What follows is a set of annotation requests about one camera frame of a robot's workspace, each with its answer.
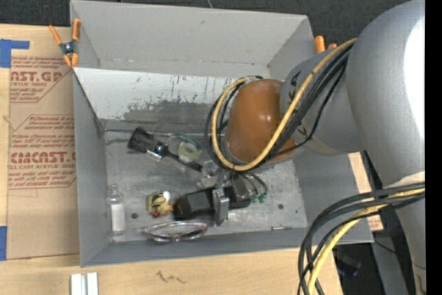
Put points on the grey metal bin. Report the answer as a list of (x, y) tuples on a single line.
[(145, 183)]

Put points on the brown cardboard board, red print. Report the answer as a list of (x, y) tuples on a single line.
[(38, 190)]

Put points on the black box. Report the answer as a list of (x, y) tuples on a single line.
[(195, 204)]

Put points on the small metal pin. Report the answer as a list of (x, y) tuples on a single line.
[(281, 227)]

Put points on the clear bottle with white contents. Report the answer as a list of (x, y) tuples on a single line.
[(117, 214)]

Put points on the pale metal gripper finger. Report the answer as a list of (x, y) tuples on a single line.
[(209, 173), (221, 209)]

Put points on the yellow toy duck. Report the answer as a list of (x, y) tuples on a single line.
[(159, 204)]

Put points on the clear pink-rimmed glasses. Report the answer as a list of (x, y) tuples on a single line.
[(165, 233)]

